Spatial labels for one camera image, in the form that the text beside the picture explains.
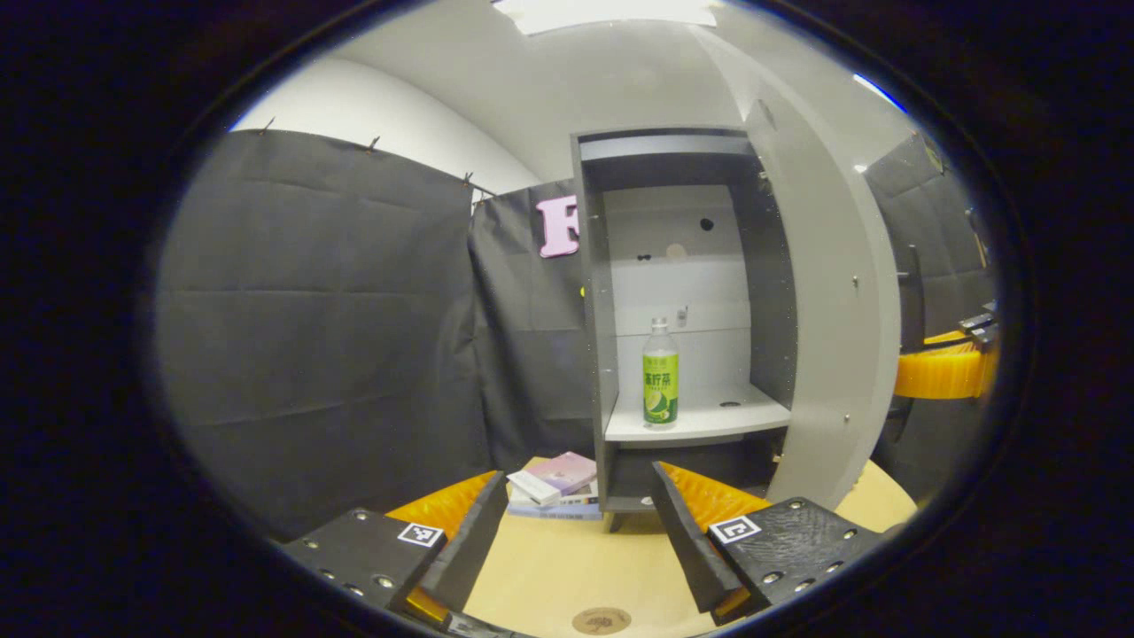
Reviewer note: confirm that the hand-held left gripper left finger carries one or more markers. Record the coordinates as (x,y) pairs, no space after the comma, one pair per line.
(469,549)

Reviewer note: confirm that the long ceiling light strip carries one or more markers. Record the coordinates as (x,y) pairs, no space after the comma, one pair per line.
(879,91)

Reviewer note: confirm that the green label bottle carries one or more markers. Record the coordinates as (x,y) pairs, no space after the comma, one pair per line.
(661,381)

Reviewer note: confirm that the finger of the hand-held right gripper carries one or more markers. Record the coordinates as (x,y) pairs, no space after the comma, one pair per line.
(939,372)
(974,317)

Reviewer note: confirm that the blue book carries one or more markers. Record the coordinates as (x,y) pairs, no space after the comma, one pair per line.
(554,511)

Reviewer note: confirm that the round brown coaster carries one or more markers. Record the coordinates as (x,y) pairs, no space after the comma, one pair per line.
(601,621)

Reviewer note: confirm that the large ceiling light panel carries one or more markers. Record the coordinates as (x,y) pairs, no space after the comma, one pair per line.
(611,13)

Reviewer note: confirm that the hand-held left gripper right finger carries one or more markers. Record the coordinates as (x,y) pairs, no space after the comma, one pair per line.
(687,545)

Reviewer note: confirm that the pink book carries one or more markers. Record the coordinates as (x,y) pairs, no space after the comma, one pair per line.
(567,470)

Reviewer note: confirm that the grey cabinet door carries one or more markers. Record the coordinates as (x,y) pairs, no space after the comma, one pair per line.
(842,310)

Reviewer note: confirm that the black backdrop cloth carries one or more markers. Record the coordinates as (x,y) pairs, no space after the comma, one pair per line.
(310,354)

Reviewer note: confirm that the white book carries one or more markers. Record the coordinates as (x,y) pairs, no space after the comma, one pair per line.
(583,498)

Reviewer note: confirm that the dark grey cabinet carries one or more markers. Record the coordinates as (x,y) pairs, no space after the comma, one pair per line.
(595,354)

